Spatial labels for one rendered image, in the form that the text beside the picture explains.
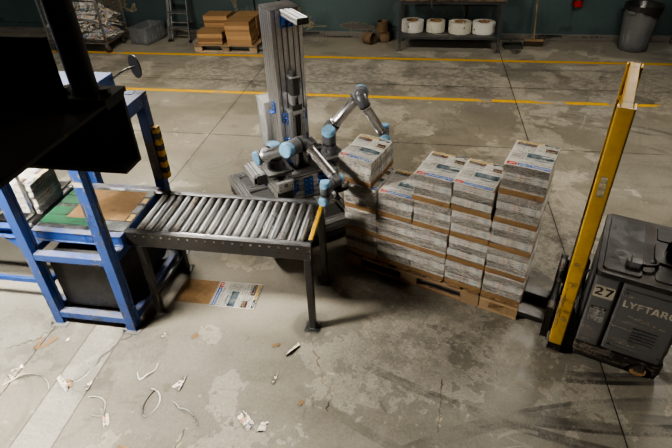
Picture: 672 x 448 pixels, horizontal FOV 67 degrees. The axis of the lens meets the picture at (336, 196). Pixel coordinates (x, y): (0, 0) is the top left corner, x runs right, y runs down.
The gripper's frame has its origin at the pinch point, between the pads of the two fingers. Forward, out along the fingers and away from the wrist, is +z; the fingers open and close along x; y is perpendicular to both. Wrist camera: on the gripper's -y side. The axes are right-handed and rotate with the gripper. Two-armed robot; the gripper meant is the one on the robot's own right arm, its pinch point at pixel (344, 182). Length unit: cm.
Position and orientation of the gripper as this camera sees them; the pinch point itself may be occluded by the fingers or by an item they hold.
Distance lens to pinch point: 394.2
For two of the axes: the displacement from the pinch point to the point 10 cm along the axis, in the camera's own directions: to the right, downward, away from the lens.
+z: 4.8, -5.0, 7.2
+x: -8.8, -2.5, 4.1
